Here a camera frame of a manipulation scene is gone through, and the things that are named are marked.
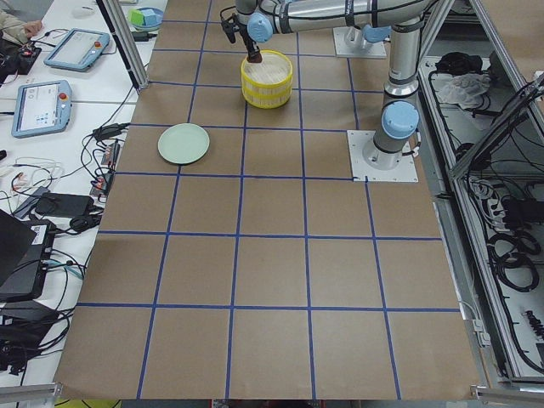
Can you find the black laptop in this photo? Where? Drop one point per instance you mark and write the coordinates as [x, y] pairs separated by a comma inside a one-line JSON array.
[[25, 248]]

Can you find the aluminium frame post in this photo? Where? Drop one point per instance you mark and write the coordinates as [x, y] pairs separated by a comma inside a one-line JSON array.
[[117, 24]]

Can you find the black power adapter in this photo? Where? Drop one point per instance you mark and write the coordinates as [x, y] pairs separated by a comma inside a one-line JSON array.
[[63, 205]]

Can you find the lower blue teach pendant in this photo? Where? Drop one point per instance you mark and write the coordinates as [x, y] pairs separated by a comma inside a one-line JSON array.
[[42, 108]]

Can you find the upper blue teach pendant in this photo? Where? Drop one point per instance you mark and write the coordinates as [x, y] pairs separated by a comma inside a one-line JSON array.
[[78, 50]]

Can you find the bowl with green blue blocks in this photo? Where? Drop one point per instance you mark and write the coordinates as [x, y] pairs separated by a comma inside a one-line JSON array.
[[145, 18]]

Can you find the blue teach pendant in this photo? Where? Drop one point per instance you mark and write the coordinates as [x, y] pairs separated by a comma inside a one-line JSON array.
[[78, 50], [42, 108]]

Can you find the light green plate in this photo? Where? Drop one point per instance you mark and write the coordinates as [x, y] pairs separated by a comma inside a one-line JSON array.
[[183, 143]]

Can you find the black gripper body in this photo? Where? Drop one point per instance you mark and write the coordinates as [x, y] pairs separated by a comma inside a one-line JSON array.
[[254, 49]]

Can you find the yellow steamer layer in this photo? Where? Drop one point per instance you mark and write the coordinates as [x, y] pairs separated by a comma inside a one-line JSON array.
[[272, 72], [266, 98]]

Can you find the white crumpled cloth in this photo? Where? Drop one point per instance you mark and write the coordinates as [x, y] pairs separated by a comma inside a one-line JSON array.
[[465, 91]]

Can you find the brown steamed bun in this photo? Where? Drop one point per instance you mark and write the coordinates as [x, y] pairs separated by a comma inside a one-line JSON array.
[[255, 58]]

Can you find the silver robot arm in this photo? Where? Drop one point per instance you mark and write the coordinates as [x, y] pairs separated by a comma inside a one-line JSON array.
[[400, 117]]

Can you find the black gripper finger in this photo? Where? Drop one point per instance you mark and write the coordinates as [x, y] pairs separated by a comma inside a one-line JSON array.
[[253, 49]]

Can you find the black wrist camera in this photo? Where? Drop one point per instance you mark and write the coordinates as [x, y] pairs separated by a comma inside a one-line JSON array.
[[230, 27]]

